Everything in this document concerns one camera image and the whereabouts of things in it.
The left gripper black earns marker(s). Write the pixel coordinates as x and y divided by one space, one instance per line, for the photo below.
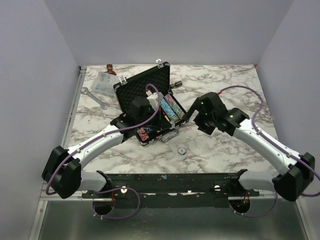
162 123

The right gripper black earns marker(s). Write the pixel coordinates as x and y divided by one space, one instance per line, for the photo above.
204 127

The white blue poker chip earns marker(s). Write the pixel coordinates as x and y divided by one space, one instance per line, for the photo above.
182 150

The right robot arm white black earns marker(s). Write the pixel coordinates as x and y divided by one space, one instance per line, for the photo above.
293 171

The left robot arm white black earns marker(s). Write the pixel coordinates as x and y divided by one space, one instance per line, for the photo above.
63 172

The black poker set case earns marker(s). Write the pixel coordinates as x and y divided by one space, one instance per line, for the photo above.
131 95

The light blue chip stack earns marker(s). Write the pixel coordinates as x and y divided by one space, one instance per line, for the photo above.
168 111

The red white chip stack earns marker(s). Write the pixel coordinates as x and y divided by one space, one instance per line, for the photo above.
143 135

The purple green grey chip stack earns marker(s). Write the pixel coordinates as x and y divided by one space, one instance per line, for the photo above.
174 106

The black cylindrical socket tool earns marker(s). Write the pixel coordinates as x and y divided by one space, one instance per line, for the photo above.
176 84

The silver wrench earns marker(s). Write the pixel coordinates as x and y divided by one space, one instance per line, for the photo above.
85 91

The clear plastic organizer box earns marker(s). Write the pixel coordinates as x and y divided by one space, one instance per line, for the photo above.
104 84

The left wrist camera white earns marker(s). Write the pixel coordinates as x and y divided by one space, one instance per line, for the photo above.
153 99

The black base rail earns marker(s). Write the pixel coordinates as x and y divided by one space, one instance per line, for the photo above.
173 190

